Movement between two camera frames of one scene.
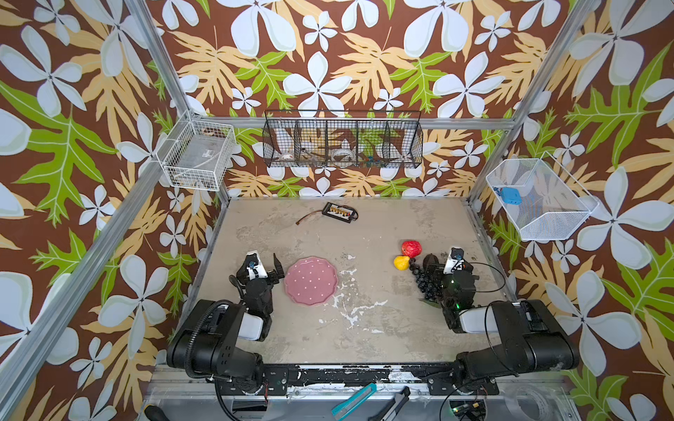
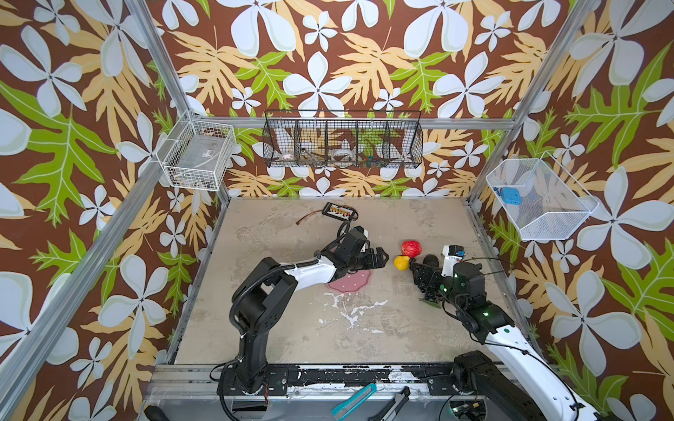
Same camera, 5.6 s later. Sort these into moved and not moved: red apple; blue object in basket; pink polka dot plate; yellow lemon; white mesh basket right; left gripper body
Moved: pink polka dot plate; left gripper body
Not moved: white mesh basket right; red apple; yellow lemon; blue object in basket
